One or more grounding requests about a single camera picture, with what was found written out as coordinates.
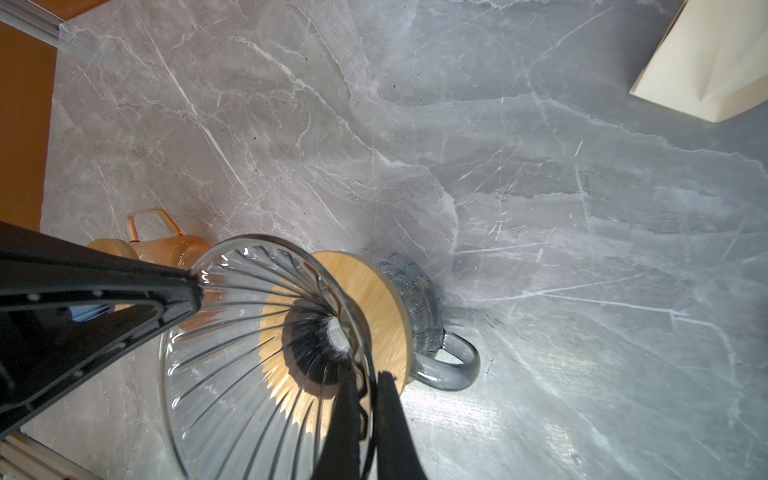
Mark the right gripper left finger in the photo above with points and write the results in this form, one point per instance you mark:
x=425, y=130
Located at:
x=340, y=457

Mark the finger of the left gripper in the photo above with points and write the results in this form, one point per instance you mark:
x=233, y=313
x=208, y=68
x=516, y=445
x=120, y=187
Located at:
x=45, y=354

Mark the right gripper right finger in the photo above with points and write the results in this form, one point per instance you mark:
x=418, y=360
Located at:
x=397, y=458

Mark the grey glass dripper cone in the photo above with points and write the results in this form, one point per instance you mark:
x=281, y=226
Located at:
x=250, y=382

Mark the coffee filter box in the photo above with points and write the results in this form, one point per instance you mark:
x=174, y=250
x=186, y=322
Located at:
x=712, y=61

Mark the blue glass dripper cone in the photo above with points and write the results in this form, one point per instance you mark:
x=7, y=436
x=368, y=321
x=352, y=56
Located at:
x=85, y=313

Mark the grey glass mug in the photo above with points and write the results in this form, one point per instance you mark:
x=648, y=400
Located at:
x=440, y=359

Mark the orange glass carafe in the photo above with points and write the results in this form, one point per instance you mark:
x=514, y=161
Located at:
x=176, y=250

